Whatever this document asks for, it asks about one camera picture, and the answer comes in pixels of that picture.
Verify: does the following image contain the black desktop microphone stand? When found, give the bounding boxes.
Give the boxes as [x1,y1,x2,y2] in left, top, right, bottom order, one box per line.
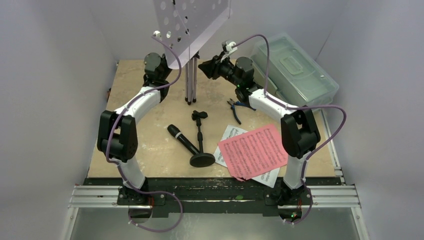
[189,110,216,168]

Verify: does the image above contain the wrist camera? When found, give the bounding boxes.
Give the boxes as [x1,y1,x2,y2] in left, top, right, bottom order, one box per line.
[221,40,238,55]
[153,30,162,39]

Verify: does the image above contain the blue handled cutting pliers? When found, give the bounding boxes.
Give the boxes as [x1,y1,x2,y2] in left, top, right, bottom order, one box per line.
[226,98,256,125]

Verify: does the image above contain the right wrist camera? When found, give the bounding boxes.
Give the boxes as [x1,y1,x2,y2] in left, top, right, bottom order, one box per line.
[221,40,238,55]

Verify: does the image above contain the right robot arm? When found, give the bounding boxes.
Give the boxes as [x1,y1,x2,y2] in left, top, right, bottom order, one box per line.
[198,55,321,205]

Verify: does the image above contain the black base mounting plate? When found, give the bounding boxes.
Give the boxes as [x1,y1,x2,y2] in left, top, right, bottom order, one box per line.
[84,177,340,218]

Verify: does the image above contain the black handheld microphone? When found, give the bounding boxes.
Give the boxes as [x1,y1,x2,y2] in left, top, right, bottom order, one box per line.
[167,124,200,155]

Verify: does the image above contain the pink sheet music page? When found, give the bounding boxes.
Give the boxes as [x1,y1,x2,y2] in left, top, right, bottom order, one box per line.
[217,124,289,181]

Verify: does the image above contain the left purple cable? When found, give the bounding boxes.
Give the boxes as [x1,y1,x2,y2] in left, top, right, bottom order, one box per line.
[104,30,184,233]

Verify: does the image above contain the aluminium rail frame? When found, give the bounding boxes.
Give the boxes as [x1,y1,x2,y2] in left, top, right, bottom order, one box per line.
[61,110,370,240]

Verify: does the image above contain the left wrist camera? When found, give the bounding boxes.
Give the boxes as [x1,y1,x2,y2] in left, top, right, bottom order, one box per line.
[153,30,162,39]

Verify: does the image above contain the clear plastic storage box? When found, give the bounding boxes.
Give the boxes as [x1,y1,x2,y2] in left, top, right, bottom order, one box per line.
[250,33,339,107]

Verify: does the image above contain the lilac folding music stand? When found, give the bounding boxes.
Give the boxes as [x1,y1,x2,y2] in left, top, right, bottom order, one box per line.
[153,0,232,105]

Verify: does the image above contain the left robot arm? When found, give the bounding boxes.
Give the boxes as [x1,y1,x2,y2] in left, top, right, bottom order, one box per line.
[97,52,172,205]

